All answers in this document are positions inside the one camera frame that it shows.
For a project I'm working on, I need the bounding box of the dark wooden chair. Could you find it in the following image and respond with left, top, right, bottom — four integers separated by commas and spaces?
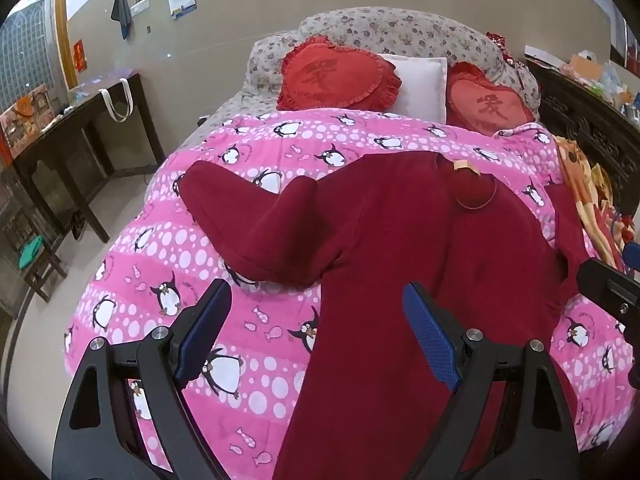
2, 205, 68, 303

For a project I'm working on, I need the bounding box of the red heart pillow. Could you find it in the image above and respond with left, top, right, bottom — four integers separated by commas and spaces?
276, 35, 403, 112
445, 61, 537, 137

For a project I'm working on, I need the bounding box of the orange printed box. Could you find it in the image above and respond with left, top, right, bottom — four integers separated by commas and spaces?
0, 85, 53, 156

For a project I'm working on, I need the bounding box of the orange paper box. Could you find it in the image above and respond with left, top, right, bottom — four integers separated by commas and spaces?
568, 55, 606, 81

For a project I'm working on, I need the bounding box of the dark red fleece garment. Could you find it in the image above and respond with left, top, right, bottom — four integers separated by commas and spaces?
178, 152, 593, 480

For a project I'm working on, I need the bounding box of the pink penguin print blanket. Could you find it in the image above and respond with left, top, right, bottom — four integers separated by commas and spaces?
62, 109, 640, 480

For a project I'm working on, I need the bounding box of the dark carved wooden board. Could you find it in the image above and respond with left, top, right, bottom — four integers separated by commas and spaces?
525, 57, 640, 196

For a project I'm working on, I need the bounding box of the orange patterned blanket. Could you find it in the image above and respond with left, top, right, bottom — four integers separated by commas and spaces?
555, 137, 640, 273

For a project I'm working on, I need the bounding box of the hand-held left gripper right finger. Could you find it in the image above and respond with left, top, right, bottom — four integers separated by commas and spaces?
402, 281, 583, 480

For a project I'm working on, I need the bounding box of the dark wooden table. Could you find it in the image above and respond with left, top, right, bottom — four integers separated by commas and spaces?
10, 72, 166, 244

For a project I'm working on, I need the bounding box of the white tote bag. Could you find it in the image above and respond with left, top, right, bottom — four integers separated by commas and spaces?
98, 80, 135, 123

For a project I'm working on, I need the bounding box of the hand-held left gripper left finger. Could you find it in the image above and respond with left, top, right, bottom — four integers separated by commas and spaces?
51, 278, 233, 480

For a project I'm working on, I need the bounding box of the lattice window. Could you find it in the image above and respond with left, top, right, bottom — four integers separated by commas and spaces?
0, 0, 68, 111

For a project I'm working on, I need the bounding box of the golden wooden frame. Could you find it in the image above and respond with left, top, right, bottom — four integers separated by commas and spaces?
54, 0, 80, 92

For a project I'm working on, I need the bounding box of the dark hanging cloth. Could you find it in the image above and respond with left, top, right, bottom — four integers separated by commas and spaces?
111, 0, 133, 40

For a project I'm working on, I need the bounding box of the green cushion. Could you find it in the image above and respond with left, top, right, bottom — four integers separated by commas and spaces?
17, 239, 45, 269

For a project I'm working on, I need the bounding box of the white pillow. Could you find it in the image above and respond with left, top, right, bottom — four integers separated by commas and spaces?
377, 53, 448, 124

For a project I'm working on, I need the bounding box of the red patterned cloth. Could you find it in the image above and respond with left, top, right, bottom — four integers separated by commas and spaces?
487, 31, 526, 68

